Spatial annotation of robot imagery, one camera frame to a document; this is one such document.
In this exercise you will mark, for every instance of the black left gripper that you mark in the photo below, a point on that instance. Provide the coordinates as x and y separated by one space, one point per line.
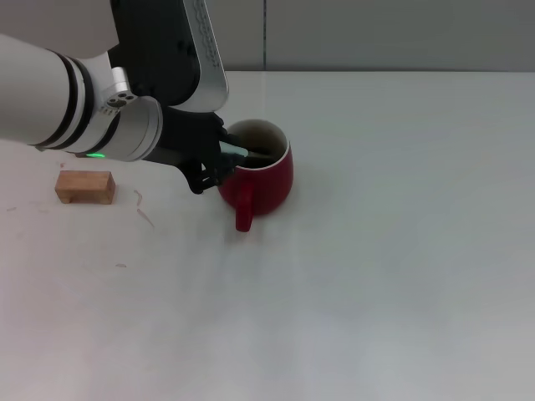
188 133

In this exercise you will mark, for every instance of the red ceramic cup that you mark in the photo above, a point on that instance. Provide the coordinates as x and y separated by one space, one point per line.
267 188

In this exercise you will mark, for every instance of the light wooden block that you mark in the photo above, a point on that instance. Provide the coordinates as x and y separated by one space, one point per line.
83 186

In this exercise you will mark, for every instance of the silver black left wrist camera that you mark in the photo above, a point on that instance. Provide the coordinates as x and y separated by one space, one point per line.
171 54

